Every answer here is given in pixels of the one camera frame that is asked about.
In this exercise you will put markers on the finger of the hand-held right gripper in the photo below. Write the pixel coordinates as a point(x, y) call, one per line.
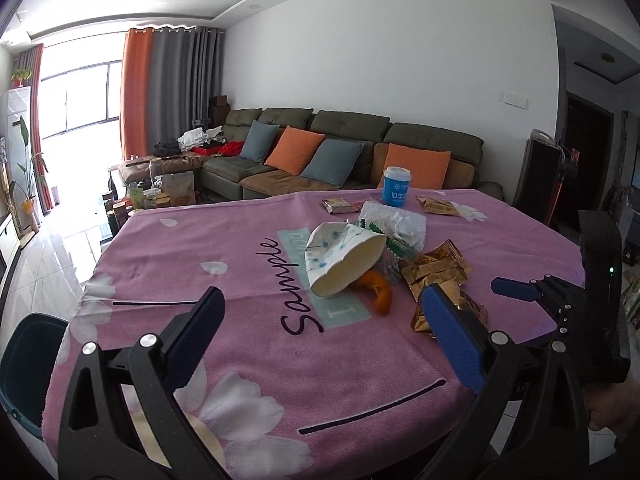
point(512, 288)

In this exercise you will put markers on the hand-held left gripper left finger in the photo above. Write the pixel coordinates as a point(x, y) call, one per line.
point(200, 330)

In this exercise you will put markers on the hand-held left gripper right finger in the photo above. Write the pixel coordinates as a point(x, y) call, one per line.
point(450, 335)

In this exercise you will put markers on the gold foil snack wrapper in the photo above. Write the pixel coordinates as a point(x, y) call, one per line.
point(425, 317)
point(435, 265)

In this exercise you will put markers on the curved orange peel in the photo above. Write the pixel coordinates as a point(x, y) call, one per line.
point(382, 300)

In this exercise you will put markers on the green printed wrapper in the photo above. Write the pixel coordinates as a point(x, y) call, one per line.
point(398, 249)

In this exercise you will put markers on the white foam fruit net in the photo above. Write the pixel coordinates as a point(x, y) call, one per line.
point(395, 222)

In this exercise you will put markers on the dark teal plastic bin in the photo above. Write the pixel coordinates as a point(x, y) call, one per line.
point(30, 360)

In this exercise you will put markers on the person's right hand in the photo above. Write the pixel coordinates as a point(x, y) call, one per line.
point(605, 407)

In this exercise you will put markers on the pink floral tablecloth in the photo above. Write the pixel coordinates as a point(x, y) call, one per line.
point(250, 360)

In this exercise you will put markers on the red stick appliance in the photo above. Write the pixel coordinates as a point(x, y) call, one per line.
point(562, 180)

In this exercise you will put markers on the tan snack packet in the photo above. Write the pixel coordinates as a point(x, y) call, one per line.
point(440, 206)

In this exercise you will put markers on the dark wooden door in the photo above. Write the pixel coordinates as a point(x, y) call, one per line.
point(590, 160)

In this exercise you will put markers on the black upright case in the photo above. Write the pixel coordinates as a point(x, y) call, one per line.
point(535, 175)

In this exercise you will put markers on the brown paper bag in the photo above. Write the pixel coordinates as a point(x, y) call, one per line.
point(177, 189)

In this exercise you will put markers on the cluttered coffee table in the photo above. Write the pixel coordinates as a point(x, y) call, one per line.
point(130, 205)

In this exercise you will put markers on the blue paper cup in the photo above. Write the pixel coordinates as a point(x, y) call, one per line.
point(396, 190)

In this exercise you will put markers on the orange cushion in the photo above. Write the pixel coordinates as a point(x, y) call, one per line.
point(415, 165)
point(294, 150)

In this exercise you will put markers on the brown snack packet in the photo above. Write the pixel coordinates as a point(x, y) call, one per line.
point(336, 205)

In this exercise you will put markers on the red cloth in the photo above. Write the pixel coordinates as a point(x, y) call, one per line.
point(232, 149)

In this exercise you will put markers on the dark clothes pile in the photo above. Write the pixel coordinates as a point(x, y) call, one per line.
point(166, 148)

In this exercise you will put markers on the white clothes pile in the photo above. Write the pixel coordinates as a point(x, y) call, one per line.
point(197, 138)

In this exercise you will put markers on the blue-grey cushion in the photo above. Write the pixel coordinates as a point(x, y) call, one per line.
point(331, 162)
point(259, 141)

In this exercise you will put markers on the yellow flower vase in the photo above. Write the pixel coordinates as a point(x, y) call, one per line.
point(30, 212)

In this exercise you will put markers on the white TV cabinet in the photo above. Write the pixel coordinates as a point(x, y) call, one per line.
point(10, 245)

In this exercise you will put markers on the brown cardboard boxes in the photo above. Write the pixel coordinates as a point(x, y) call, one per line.
point(219, 109)

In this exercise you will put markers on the tall leafy plant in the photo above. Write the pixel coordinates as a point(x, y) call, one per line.
point(35, 170)

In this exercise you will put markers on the green and brown sofa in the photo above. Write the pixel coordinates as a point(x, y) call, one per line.
point(350, 125)

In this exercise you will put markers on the large window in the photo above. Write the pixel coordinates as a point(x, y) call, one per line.
point(80, 100)

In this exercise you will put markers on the grey and orange curtain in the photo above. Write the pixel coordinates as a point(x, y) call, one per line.
point(37, 125)

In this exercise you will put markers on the white standing air conditioner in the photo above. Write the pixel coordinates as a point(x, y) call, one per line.
point(17, 125)

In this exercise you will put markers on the small potted plant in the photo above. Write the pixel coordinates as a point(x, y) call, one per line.
point(21, 77)

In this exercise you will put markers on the white wall switch panel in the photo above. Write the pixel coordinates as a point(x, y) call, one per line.
point(516, 100)

